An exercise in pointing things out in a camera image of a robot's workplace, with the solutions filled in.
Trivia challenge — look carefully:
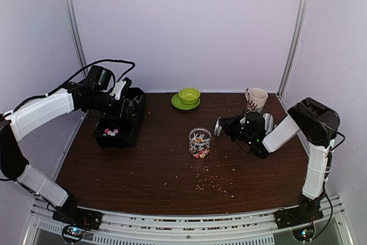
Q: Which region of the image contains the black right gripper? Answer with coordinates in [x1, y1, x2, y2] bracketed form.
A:
[220, 114, 255, 146]

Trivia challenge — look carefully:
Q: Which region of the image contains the silver jar lid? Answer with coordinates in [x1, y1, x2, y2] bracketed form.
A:
[214, 117, 222, 137]

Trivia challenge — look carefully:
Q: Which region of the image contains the black three-compartment candy tray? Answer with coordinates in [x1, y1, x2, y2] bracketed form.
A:
[92, 87, 146, 149]

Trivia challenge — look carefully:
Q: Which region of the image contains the silver metal scoop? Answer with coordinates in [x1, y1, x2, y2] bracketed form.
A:
[263, 113, 274, 135]

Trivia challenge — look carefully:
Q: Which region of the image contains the clear plastic jar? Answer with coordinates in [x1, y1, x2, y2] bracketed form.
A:
[189, 127, 212, 159]

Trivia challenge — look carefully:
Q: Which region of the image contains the green bowl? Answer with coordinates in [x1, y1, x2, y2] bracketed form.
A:
[178, 88, 201, 105]

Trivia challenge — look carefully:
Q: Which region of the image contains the green saucer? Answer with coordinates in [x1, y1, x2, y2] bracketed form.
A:
[171, 94, 201, 110]

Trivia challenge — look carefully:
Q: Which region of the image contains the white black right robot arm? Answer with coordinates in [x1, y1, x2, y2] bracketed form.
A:
[214, 98, 343, 223]

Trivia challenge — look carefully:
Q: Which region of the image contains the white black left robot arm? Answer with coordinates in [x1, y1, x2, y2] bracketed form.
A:
[1, 60, 133, 224]

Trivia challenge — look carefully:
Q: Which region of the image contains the coral pattern ceramic mug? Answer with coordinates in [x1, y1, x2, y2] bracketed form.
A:
[244, 88, 268, 113]

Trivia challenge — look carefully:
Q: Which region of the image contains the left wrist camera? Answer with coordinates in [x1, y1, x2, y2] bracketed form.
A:
[110, 77, 132, 100]

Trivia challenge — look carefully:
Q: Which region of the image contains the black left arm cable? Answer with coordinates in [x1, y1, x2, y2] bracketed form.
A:
[0, 58, 136, 119]

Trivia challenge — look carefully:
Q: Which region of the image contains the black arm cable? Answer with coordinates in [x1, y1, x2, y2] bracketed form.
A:
[315, 130, 346, 240]
[0, 58, 136, 119]

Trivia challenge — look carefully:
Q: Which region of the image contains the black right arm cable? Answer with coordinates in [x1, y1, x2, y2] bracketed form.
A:
[315, 130, 346, 240]

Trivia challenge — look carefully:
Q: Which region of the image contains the front aluminium rail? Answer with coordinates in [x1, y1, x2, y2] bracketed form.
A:
[28, 209, 348, 245]

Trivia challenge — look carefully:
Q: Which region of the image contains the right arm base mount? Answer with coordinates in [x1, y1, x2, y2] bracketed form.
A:
[274, 199, 323, 243]

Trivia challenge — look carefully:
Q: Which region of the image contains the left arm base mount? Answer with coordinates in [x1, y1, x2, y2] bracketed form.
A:
[48, 195, 103, 244]

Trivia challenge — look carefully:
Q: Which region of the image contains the right aluminium frame post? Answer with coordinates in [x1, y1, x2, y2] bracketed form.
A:
[278, 0, 310, 100]

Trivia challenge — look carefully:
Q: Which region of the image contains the aluminium frame post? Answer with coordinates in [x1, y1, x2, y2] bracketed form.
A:
[278, 0, 310, 100]
[65, 0, 87, 68]

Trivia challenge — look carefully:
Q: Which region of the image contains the left aluminium frame post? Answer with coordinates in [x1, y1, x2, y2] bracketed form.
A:
[65, 0, 87, 68]

